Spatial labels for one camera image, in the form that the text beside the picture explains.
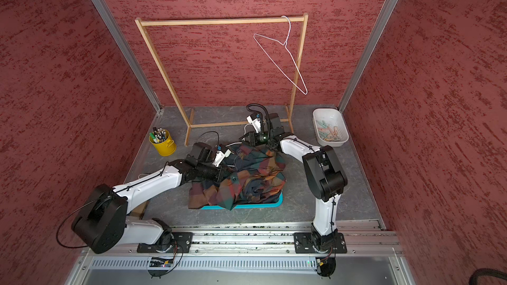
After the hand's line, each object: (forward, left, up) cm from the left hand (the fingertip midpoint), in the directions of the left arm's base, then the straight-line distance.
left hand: (231, 179), depth 82 cm
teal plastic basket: (-11, -11, +1) cm, 16 cm away
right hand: (+17, -4, +4) cm, 17 cm away
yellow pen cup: (+17, +34, -2) cm, 38 cm away
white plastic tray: (+43, -55, -7) cm, 70 cm away
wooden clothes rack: (+41, +31, -6) cm, 52 cm away
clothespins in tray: (+32, -50, -8) cm, 60 cm away
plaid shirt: (-1, -11, +5) cm, 12 cm away
